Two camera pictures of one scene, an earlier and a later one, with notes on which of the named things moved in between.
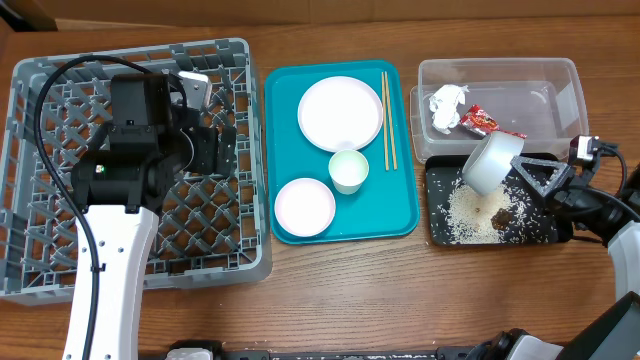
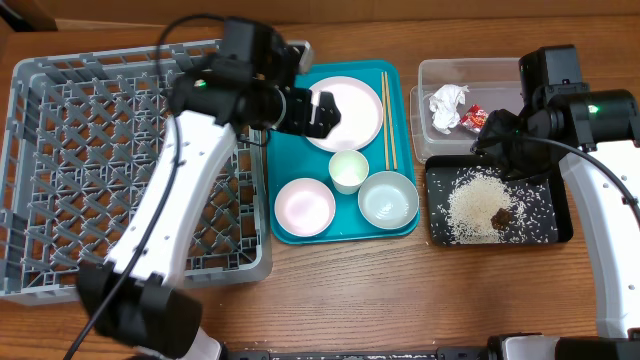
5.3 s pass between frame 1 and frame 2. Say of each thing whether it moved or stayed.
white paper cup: stayed
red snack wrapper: stayed
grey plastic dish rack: stayed
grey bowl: moved
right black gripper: moved
